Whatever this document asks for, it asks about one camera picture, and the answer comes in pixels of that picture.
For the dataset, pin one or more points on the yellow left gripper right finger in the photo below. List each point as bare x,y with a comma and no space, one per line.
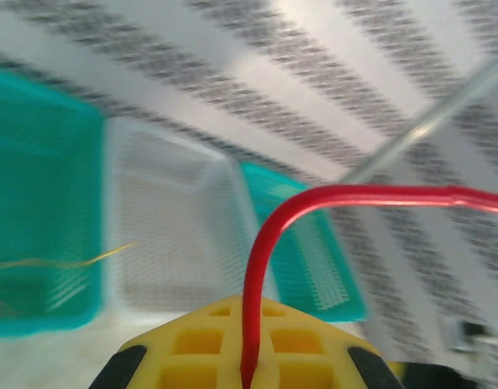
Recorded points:
305,348

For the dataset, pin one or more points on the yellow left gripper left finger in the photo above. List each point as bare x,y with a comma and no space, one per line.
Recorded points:
192,348

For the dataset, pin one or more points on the white plastic perforated basket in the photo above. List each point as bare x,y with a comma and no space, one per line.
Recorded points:
171,227

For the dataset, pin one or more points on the teal plastic perforated basket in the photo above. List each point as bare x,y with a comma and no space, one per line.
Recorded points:
38,182
313,259

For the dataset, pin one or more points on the aluminium upright frame post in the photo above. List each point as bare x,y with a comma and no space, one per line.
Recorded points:
418,129

